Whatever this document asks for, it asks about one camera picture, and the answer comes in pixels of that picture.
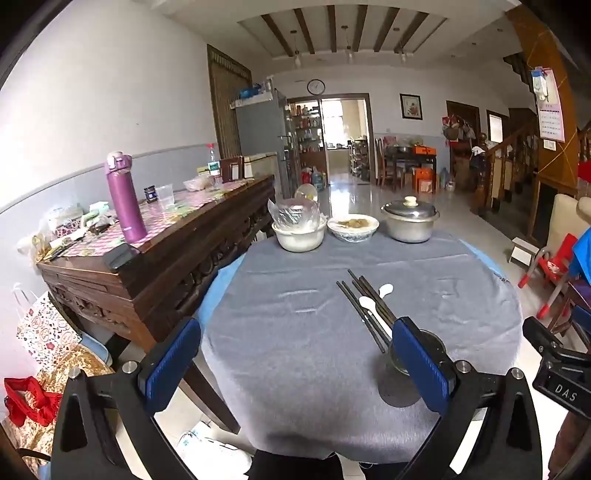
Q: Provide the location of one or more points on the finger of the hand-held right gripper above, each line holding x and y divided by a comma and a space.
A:
542, 334

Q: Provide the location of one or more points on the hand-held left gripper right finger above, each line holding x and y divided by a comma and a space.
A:
420, 364

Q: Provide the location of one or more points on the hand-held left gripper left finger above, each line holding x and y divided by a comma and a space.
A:
173, 364

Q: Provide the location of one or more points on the round metal cup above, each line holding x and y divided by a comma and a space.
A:
434, 346

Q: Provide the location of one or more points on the white plastic spoons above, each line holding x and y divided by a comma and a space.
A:
367, 302

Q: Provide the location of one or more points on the white ceramic spoon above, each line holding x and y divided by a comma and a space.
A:
385, 290

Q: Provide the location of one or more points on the dark chopstick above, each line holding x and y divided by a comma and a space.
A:
357, 300
372, 291
365, 288
350, 301

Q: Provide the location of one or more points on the person's right forearm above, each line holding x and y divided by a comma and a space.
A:
572, 445

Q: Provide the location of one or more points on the red plastic chair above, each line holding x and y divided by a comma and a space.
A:
549, 272

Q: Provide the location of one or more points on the blue cloth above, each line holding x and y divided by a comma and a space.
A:
217, 295

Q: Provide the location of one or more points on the small white stool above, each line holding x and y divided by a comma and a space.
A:
524, 251

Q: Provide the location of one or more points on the carved wooden sideboard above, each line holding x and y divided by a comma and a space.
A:
152, 281

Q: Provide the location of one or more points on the beige armchair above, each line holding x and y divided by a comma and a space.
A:
565, 221

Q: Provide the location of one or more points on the black case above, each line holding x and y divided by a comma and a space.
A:
120, 256

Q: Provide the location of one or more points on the grey tablecloth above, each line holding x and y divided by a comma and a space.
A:
295, 350

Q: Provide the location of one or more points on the patterned paper gift bag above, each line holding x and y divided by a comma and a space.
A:
44, 330

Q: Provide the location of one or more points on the metal pot with lid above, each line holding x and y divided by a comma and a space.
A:
410, 221

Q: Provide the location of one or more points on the red bag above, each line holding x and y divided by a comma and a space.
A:
30, 399

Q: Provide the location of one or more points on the blue patterned bowl with food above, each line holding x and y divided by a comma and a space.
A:
353, 228

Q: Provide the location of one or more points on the patterned table runner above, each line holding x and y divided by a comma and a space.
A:
184, 205

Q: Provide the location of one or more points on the clear plastic cup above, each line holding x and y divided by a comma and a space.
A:
165, 194

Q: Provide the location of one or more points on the pile of small packets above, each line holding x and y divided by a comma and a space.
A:
69, 228

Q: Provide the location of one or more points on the small dark jar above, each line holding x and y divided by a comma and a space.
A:
150, 194

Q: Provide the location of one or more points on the purple thermos bottle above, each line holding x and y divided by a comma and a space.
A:
124, 198

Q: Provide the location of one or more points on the wooden stair railing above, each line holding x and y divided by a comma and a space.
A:
508, 161

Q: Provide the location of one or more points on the white bowl with plastic wrap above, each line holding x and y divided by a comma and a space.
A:
298, 230

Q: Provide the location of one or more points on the clear plastic bag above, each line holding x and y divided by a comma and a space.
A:
197, 184

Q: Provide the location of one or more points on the orange stool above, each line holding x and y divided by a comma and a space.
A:
425, 180

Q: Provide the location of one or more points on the blue water jug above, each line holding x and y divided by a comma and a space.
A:
444, 177

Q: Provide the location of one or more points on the dark wooden dining table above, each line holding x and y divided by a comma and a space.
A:
408, 161

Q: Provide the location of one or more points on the brown wooden box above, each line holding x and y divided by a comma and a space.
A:
232, 169

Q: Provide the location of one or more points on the plastic bottle with red cap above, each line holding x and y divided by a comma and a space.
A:
212, 161

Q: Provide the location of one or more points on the orange box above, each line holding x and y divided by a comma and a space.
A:
425, 150

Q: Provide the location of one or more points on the grey refrigerator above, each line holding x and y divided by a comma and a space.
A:
263, 138

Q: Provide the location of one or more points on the wall calendar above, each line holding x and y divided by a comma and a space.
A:
550, 115

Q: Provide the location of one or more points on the framed wall picture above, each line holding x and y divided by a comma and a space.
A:
411, 106

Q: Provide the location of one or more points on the round wall clock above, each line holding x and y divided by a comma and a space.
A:
316, 86

